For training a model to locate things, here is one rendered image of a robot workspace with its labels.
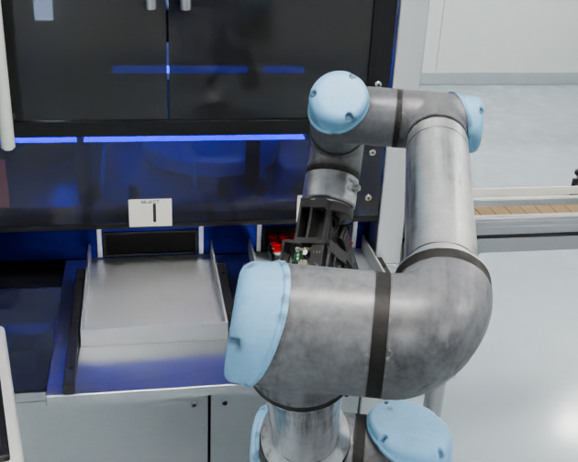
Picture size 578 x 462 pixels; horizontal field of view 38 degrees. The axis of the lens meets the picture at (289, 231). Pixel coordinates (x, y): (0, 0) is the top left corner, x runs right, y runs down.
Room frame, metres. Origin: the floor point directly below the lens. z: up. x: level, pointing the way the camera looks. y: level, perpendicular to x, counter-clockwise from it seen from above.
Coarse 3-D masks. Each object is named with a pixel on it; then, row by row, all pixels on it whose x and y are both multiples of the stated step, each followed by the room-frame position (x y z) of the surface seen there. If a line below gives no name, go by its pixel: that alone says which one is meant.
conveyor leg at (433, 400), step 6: (444, 384) 1.81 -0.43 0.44; (432, 390) 1.80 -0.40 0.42; (438, 390) 1.80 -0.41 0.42; (426, 396) 1.81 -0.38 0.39; (432, 396) 1.80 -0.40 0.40; (438, 396) 1.80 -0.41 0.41; (426, 402) 1.81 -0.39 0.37; (432, 402) 1.80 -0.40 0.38; (438, 402) 1.80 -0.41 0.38; (432, 408) 1.80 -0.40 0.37; (438, 408) 1.80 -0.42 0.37; (438, 414) 1.80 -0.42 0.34
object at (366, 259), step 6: (366, 240) 1.66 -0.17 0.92; (366, 246) 1.65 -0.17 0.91; (252, 252) 1.57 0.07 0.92; (258, 252) 1.64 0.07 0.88; (264, 252) 1.64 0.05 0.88; (354, 252) 1.66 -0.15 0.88; (360, 252) 1.66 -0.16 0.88; (366, 252) 1.64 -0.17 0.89; (372, 252) 1.60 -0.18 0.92; (252, 258) 1.56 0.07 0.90; (258, 258) 1.61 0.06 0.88; (264, 258) 1.61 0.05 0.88; (360, 258) 1.63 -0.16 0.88; (366, 258) 1.63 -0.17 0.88; (372, 258) 1.59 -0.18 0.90; (360, 264) 1.61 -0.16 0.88; (366, 264) 1.61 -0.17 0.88; (372, 264) 1.59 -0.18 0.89; (378, 264) 1.55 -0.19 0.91; (372, 270) 1.58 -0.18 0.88; (378, 270) 1.55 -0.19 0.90
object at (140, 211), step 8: (128, 200) 1.51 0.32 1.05; (136, 200) 1.51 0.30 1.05; (144, 200) 1.52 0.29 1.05; (152, 200) 1.52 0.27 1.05; (160, 200) 1.52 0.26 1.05; (168, 200) 1.52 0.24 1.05; (128, 208) 1.51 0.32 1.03; (136, 208) 1.51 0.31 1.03; (144, 208) 1.52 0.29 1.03; (152, 208) 1.52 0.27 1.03; (160, 208) 1.52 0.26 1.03; (168, 208) 1.53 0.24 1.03; (136, 216) 1.51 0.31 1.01; (144, 216) 1.52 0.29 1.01; (152, 216) 1.52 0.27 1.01; (160, 216) 1.52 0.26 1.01; (168, 216) 1.52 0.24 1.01; (136, 224) 1.51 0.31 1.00; (144, 224) 1.52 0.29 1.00; (152, 224) 1.52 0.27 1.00; (160, 224) 1.52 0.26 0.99; (168, 224) 1.52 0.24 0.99
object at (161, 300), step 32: (160, 256) 1.60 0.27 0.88; (192, 256) 1.61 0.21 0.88; (96, 288) 1.45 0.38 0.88; (128, 288) 1.45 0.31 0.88; (160, 288) 1.46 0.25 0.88; (192, 288) 1.47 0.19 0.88; (96, 320) 1.33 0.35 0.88; (128, 320) 1.33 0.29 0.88; (160, 320) 1.34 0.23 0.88; (192, 320) 1.34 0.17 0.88; (224, 320) 1.31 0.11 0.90
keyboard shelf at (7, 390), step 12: (0, 336) 1.37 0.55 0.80; (0, 348) 1.33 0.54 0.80; (0, 360) 1.29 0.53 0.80; (0, 372) 1.26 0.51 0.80; (12, 384) 1.23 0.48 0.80; (12, 396) 1.19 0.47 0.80; (12, 408) 1.16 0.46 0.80; (12, 420) 1.12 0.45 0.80; (12, 432) 1.09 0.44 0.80; (12, 444) 1.06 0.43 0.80; (12, 456) 1.03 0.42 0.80
